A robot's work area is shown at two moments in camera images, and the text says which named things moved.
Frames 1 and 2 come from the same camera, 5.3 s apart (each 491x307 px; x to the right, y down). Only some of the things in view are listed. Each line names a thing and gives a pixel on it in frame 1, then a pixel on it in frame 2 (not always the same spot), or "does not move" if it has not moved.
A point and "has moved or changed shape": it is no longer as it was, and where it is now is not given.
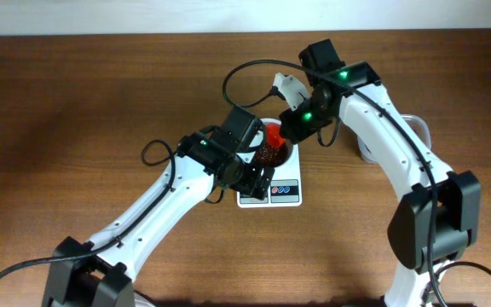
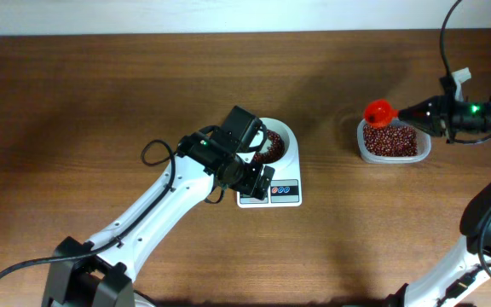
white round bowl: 274,150 does not move
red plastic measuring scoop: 273,135 has moved or changed shape
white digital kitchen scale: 285,190 does not move
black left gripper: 248,185 does not move
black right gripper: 294,131 to 436,118
